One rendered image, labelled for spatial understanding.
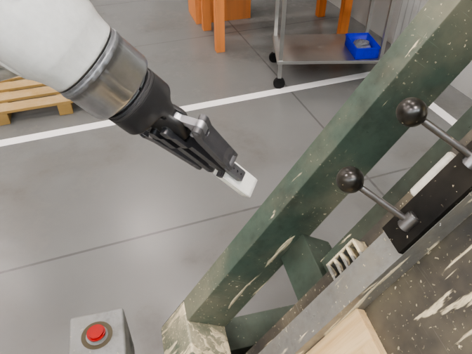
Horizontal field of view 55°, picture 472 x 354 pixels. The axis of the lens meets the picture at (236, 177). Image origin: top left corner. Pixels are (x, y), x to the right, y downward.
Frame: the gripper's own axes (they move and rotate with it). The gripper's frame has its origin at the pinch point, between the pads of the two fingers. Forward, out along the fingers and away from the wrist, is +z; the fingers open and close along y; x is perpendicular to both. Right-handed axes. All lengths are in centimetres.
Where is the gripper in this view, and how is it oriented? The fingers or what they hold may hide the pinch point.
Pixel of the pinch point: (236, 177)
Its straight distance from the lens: 64.1
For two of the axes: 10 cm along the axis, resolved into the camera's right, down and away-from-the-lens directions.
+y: -6.8, -0.5, 7.3
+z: 6.3, 4.9, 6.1
